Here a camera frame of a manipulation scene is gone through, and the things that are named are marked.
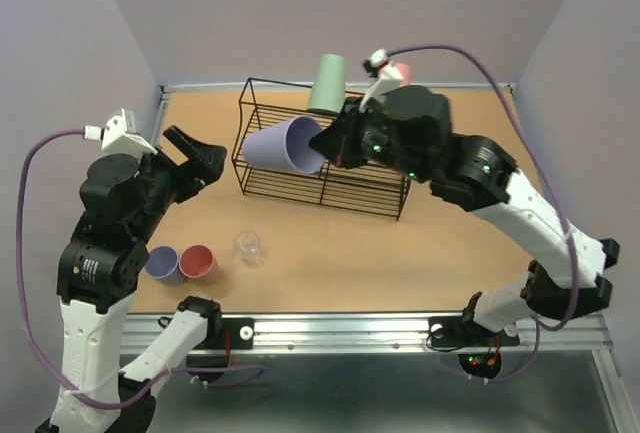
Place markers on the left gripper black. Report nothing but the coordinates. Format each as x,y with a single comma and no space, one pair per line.
208,159

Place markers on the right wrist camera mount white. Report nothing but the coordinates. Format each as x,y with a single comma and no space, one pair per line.
385,74

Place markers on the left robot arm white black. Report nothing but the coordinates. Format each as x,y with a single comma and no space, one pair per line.
125,196

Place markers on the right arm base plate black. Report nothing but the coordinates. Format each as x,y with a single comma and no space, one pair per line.
449,332

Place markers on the aluminium front rail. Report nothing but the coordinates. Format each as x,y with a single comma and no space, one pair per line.
401,333

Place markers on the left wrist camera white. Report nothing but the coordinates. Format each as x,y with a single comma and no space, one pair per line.
119,135

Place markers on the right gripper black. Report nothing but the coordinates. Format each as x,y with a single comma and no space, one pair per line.
337,142

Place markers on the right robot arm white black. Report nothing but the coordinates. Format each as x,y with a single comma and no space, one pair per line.
411,133

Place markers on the green plastic cup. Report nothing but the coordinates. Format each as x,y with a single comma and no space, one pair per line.
328,89

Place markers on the red plastic cup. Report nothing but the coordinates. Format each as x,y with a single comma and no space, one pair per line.
198,263

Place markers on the pink plastic cup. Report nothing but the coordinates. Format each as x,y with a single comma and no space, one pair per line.
405,71

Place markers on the purple plastic cup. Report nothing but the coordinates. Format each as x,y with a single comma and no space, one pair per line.
285,147
163,266

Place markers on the black wire dish rack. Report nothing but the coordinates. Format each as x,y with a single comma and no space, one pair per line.
371,189

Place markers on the aluminium back rail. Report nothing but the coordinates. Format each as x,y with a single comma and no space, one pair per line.
210,86

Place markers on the clear glass cup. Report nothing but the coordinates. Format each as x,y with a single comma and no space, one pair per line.
248,247

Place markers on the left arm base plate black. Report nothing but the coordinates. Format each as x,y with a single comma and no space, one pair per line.
237,333

